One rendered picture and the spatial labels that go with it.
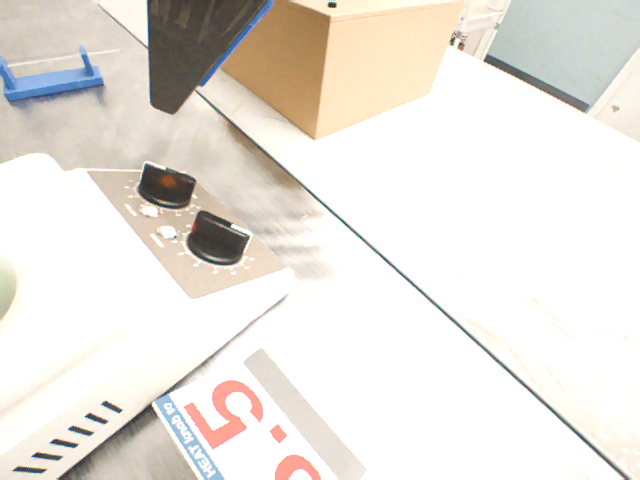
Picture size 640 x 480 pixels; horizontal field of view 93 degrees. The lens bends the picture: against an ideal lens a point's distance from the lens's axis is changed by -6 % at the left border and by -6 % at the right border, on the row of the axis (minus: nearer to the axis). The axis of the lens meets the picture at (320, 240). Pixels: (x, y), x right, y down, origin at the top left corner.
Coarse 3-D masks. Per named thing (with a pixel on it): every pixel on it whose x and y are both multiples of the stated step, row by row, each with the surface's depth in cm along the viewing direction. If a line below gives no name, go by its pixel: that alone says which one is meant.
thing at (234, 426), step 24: (216, 384) 17; (240, 384) 18; (192, 408) 15; (216, 408) 15; (240, 408) 16; (264, 408) 17; (216, 432) 14; (240, 432) 15; (264, 432) 16; (288, 432) 17; (216, 456) 13; (240, 456) 14; (264, 456) 15; (288, 456) 15
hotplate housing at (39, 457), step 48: (96, 192) 18; (240, 288) 17; (288, 288) 21; (144, 336) 13; (192, 336) 15; (48, 384) 11; (96, 384) 12; (144, 384) 15; (0, 432) 10; (48, 432) 11; (96, 432) 14
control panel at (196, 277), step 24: (120, 192) 19; (144, 216) 18; (168, 216) 19; (192, 216) 20; (144, 240) 16; (168, 240) 17; (168, 264) 16; (192, 264) 16; (240, 264) 18; (264, 264) 19; (192, 288) 15; (216, 288) 16
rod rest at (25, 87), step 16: (80, 48) 35; (0, 64) 31; (16, 80) 34; (32, 80) 34; (48, 80) 34; (64, 80) 35; (80, 80) 35; (96, 80) 36; (16, 96) 33; (32, 96) 34
